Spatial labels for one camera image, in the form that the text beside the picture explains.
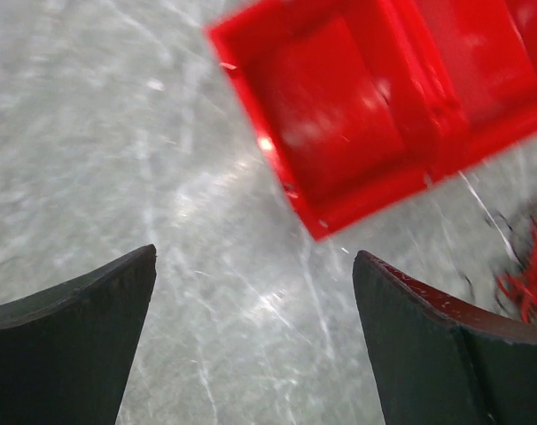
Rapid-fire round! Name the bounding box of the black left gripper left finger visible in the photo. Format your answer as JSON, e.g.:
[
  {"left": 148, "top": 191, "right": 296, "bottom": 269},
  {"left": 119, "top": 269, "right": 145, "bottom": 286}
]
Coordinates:
[{"left": 0, "top": 245, "right": 157, "bottom": 424}]

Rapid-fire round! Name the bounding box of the red cable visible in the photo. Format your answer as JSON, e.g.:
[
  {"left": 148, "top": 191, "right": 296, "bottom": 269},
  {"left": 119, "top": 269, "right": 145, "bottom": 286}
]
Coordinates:
[{"left": 494, "top": 216, "right": 537, "bottom": 324}]

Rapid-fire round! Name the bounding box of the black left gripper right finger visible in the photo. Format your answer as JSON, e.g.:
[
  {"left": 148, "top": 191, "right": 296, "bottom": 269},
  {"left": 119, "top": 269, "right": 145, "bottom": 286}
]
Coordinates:
[{"left": 353, "top": 251, "right": 537, "bottom": 424}]

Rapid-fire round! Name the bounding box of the red three-compartment plastic tray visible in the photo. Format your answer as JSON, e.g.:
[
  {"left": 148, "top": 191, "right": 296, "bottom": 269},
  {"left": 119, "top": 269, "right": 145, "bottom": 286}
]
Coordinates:
[{"left": 206, "top": 0, "right": 537, "bottom": 240}]

